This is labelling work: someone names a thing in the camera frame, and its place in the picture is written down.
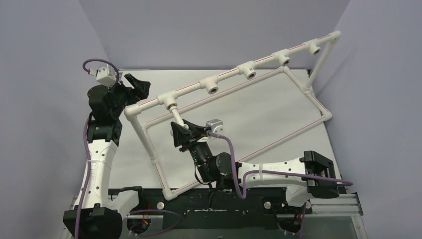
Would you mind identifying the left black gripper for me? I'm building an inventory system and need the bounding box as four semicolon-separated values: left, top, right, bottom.
104;74;150;118

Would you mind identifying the white plastic water faucet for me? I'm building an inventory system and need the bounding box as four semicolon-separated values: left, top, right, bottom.
168;104;189;129

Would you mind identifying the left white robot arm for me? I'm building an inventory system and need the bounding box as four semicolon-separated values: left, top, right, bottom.
63;74;151;239

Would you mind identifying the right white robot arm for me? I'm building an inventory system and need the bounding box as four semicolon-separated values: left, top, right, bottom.
170;119;339;213

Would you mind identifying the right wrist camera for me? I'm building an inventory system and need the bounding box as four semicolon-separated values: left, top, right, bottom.
206;119;223;138

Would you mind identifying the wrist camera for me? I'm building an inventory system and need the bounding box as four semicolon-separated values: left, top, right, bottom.
206;119;223;138
96;65;116;87

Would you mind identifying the white PVC pipe frame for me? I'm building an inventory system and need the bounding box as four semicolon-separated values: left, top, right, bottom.
124;31;342;201

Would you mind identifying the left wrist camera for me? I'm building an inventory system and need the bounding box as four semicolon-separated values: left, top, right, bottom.
96;65;116;87

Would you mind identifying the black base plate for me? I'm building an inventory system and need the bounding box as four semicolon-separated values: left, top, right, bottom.
123;187;312;235

